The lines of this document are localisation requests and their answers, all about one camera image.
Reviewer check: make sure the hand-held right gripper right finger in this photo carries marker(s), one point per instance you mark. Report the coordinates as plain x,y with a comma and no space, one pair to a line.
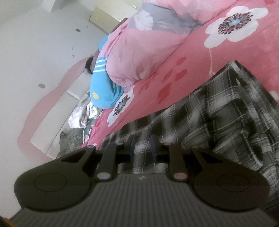
153,148

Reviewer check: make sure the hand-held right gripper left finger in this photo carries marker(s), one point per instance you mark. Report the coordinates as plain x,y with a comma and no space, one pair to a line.
130,151

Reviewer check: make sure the black white plaid shirt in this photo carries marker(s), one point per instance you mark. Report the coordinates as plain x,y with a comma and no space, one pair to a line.
218,120

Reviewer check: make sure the blue checked cloth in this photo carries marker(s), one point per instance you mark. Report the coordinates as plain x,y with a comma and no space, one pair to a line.
88,132

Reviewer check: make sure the grey green floral pillow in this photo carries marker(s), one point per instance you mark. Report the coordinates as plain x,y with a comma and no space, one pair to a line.
69,141

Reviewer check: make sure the white fluffy blanket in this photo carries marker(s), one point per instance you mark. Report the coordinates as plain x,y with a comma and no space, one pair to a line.
81,113

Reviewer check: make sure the blue pillow with yellow dot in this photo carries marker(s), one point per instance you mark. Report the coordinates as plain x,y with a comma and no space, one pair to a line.
102,87

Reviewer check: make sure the pink white headboard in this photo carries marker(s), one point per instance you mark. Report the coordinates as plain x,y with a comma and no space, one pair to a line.
50,113

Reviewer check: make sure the pink grey floral duvet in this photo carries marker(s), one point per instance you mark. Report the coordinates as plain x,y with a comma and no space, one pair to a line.
148,43

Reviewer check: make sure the pink floral bedsheet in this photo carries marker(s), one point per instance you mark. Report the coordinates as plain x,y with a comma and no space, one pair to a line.
218,54

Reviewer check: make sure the cream wardrobe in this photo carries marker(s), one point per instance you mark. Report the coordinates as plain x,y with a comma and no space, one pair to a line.
104,13

